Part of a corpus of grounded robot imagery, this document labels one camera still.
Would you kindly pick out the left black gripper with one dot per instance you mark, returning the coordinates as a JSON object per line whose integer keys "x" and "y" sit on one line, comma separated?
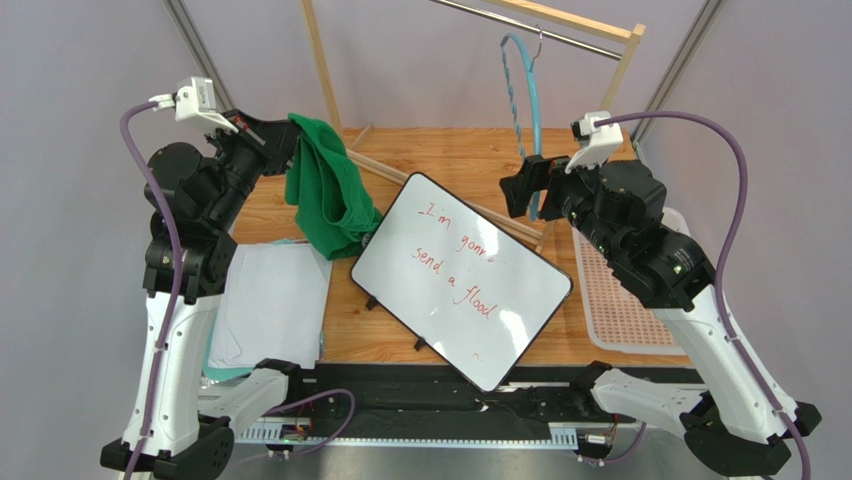
{"x": 274, "y": 143}

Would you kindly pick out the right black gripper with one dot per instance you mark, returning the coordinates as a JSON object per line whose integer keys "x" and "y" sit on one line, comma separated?
{"x": 533, "y": 184}

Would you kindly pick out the green t shirt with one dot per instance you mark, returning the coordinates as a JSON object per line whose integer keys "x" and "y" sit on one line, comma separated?
{"x": 335, "y": 212}

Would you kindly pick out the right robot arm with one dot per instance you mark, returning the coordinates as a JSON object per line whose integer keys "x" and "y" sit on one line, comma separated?
{"x": 732, "y": 426}

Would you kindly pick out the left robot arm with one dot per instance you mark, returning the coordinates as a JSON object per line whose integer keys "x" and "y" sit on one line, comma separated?
{"x": 172, "y": 433}

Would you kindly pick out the whiteboard with red writing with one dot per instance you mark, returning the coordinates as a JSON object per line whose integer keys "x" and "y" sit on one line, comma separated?
{"x": 474, "y": 294}

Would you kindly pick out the white plastic basket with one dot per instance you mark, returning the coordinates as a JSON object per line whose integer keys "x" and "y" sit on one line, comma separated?
{"x": 615, "y": 319}

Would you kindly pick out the stack of white papers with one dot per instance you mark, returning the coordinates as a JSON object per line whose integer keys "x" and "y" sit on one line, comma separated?
{"x": 273, "y": 308}

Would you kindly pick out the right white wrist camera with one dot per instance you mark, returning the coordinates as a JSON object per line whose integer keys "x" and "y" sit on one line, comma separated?
{"x": 598, "y": 140}

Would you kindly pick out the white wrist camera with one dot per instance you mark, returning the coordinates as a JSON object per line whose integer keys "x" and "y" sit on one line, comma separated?
{"x": 598, "y": 140}
{"x": 194, "y": 104}

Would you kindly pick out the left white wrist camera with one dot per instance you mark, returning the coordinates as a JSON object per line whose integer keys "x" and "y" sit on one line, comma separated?
{"x": 194, "y": 104}

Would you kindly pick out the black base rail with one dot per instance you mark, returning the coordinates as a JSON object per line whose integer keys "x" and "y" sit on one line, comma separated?
{"x": 434, "y": 402}

